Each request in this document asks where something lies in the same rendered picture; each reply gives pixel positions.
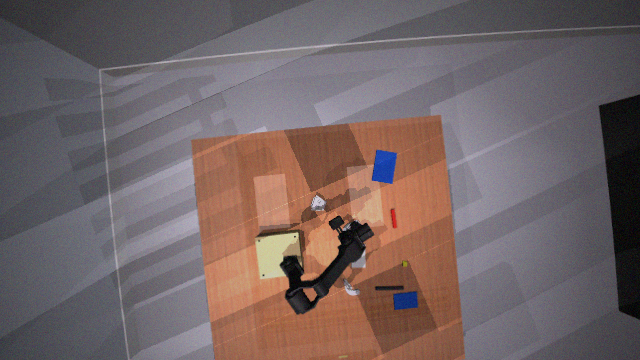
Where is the red rectangular bar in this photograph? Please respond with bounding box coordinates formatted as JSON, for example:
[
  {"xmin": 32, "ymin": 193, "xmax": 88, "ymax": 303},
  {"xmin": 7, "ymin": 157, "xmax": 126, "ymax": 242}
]
[{"xmin": 391, "ymin": 209, "xmax": 397, "ymax": 229}]

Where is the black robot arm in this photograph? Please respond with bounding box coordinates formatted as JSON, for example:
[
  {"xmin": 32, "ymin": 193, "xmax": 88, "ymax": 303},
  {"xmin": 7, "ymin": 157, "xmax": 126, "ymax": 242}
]
[{"xmin": 279, "ymin": 221, "xmax": 374, "ymax": 315}]

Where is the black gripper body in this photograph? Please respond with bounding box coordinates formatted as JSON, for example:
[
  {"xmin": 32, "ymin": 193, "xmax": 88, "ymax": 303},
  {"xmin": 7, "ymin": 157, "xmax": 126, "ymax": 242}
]
[{"xmin": 329, "ymin": 215, "xmax": 351, "ymax": 242}]

